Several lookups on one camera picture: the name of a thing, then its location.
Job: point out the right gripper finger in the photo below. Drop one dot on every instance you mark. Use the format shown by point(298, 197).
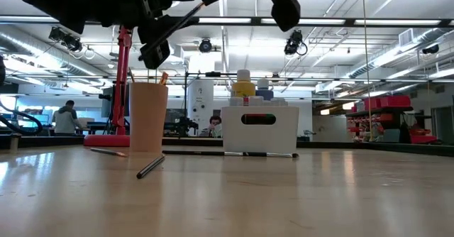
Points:
point(283, 10)

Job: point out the large purple paint bottle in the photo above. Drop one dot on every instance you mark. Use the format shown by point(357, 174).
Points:
point(265, 93)

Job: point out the large yellow paint bottle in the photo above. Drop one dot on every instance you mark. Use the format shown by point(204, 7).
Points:
point(243, 88)

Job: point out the small maroon paint bottle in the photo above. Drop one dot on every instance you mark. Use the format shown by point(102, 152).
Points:
point(245, 102)

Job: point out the red desk lamp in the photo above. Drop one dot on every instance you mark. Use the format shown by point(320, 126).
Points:
point(122, 81)

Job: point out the black tripod stand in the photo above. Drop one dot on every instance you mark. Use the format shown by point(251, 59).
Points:
point(185, 102)

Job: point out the orange cup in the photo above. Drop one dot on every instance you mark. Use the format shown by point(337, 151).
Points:
point(148, 120)

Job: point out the white cylindrical tank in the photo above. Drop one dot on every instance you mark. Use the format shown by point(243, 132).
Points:
point(200, 102)

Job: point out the dark monitor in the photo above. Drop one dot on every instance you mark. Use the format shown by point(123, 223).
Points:
point(106, 104)

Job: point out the person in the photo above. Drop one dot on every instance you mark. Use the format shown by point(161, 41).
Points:
point(214, 120)
point(65, 120)

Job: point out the black paintbrush orange tip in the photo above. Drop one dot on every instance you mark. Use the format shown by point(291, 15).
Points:
point(108, 152)

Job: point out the white air vent grille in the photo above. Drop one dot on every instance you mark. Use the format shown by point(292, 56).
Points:
point(406, 37)

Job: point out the white plastic bin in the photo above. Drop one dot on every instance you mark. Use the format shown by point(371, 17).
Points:
point(260, 139)

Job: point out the shelf with red bins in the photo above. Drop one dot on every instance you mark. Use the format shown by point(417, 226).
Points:
point(393, 101)

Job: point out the black ceiling device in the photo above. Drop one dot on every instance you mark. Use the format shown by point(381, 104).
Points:
point(431, 49)

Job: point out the red floor bin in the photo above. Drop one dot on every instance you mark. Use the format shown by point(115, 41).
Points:
point(423, 139)

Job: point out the silver ventilation duct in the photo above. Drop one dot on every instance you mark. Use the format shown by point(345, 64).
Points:
point(390, 57)
point(21, 47)

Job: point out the small grey metal post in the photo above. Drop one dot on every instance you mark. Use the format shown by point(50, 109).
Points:
point(14, 143)

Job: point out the black aluminium table frame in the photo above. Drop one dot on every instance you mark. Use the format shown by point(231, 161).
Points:
point(390, 147)

